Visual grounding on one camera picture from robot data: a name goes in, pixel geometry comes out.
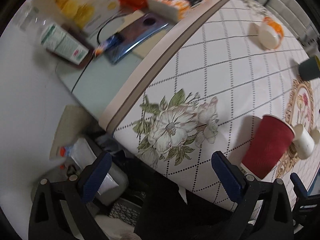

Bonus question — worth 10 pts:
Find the red ribbed paper cup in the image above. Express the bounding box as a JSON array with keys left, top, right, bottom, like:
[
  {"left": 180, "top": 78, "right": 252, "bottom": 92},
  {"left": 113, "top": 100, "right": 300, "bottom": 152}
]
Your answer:
[{"left": 241, "top": 114, "right": 295, "bottom": 180}]

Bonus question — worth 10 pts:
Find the plain white paper cup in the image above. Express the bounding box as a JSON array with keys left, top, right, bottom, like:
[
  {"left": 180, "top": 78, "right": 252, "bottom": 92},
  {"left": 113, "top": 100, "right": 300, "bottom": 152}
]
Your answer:
[{"left": 293, "top": 124, "right": 315, "bottom": 160}]

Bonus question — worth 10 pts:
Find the dark green yellow-lined cup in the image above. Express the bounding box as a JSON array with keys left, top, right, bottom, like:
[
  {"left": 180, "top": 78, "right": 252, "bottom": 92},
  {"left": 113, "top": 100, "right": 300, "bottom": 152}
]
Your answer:
[{"left": 298, "top": 55, "right": 320, "bottom": 81}]

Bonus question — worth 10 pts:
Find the orange and white cup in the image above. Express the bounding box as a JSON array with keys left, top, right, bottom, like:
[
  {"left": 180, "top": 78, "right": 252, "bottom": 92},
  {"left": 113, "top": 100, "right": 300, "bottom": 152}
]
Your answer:
[{"left": 258, "top": 16, "right": 284, "bottom": 49}]

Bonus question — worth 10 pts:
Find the white floral diamond tablecloth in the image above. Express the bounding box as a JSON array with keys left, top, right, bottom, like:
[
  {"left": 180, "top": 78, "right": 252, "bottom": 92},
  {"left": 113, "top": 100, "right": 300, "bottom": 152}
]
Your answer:
[{"left": 99, "top": 0, "right": 319, "bottom": 211}]

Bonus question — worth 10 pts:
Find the blue smartphone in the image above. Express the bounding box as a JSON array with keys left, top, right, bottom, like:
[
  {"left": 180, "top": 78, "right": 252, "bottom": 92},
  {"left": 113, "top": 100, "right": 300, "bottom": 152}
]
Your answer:
[{"left": 106, "top": 12, "right": 169, "bottom": 64}]

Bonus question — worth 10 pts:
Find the green and white box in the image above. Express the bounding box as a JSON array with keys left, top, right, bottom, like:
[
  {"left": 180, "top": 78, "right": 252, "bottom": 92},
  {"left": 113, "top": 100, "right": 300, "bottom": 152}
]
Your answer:
[{"left": 40, "top": 23, "right": 89, "bottom": 65}]

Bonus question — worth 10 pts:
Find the yellow snack bag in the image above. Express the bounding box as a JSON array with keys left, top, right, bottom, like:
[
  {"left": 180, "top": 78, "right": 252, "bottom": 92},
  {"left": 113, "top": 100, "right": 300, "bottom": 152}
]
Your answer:
[{"left": 54, "top": 0, "right": 120, "bottom": 35}]

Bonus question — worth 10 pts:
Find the orange tissue pack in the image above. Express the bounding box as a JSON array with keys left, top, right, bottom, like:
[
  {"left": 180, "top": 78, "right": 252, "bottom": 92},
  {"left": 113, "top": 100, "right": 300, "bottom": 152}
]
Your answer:
[{"left": 146, "top": 0, "right": 208, "bottom": 22}]

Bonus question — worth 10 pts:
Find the white quilted chair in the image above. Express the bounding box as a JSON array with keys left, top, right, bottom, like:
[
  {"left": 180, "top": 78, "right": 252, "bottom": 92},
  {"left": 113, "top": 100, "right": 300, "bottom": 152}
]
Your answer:
[{"left": 257, "top": 0, "right": 319, "bottom": 43}]

